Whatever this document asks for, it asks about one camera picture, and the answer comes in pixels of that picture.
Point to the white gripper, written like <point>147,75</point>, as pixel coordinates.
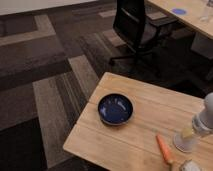
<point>198,127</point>

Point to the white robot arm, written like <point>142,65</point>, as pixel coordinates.
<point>206,115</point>

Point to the orange carrot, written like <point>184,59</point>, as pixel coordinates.
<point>167,155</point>

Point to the white crumpled object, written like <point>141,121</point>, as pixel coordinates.
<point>190,165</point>

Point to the dark blue bowl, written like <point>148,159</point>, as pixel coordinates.
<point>115,109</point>

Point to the black office chair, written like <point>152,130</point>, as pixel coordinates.
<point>139,31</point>

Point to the light wooden desk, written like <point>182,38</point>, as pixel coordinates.
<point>192,18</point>

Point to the blue round coaster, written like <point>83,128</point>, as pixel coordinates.
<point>179,11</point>

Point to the clear drinking glass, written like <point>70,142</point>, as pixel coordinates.
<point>207,11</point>

